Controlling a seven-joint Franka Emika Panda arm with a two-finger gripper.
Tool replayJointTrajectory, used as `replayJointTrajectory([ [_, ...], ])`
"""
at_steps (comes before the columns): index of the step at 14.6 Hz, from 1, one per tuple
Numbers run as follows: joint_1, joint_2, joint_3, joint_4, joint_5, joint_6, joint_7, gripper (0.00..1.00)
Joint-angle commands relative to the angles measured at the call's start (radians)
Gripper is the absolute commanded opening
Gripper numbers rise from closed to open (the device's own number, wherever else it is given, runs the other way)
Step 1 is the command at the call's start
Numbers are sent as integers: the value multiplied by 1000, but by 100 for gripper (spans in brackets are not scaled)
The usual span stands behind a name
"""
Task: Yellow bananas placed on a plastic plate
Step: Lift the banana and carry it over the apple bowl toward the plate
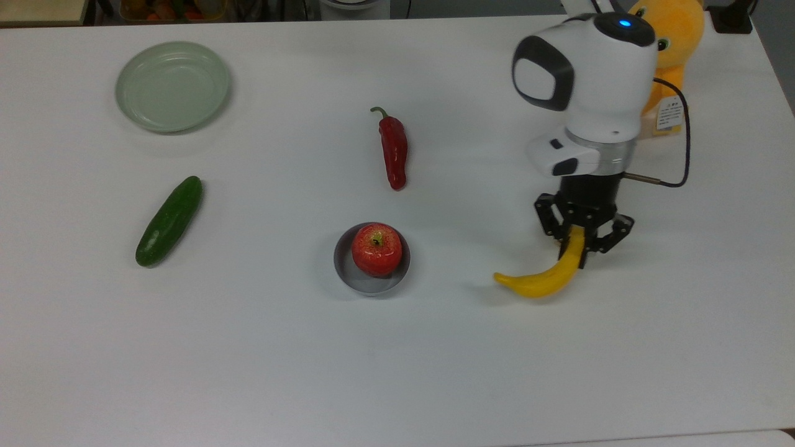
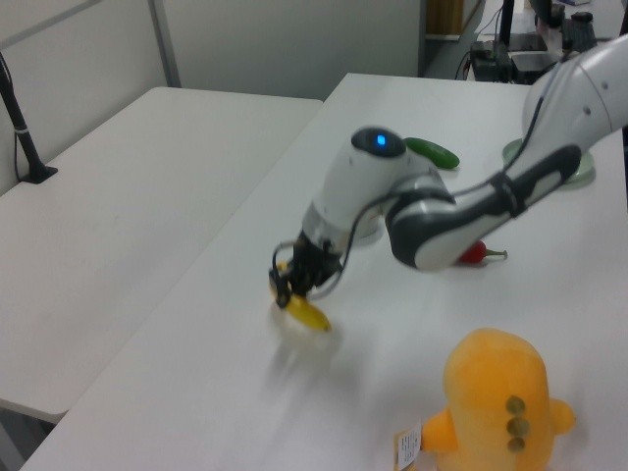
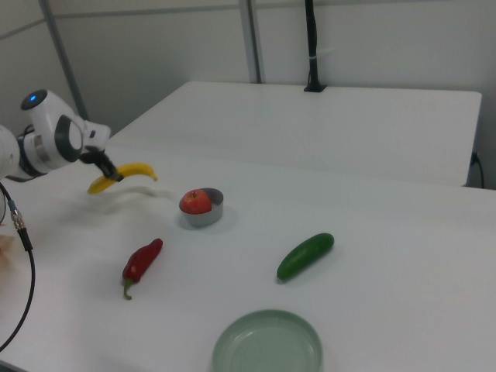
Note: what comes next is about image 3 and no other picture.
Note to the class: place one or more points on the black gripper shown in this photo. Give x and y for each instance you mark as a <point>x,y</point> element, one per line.
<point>93,156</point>

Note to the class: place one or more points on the yellow banana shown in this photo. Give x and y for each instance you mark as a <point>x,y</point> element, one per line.
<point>135,169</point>

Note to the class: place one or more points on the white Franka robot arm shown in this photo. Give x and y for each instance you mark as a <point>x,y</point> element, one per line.
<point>46,131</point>

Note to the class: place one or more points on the pale green plastic plate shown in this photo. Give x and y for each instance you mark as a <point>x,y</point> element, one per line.
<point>267,345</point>

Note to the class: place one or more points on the red apple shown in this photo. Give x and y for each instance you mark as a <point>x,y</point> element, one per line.
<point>195,203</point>

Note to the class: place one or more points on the red chili pepper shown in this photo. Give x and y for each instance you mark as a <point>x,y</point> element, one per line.
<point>139,261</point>

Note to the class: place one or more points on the small metal bowl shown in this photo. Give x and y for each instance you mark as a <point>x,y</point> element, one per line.
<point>205,220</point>

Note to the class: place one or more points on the green cucumber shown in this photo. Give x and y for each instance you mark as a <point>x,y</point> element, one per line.
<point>304,255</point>

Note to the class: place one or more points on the white rectangular table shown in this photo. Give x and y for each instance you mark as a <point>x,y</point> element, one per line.
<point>317,128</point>

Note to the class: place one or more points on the black pole with base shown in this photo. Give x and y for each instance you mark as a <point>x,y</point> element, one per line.
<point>311,38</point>

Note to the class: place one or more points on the grey partition wall post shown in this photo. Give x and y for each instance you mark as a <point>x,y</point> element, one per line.
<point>253,38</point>

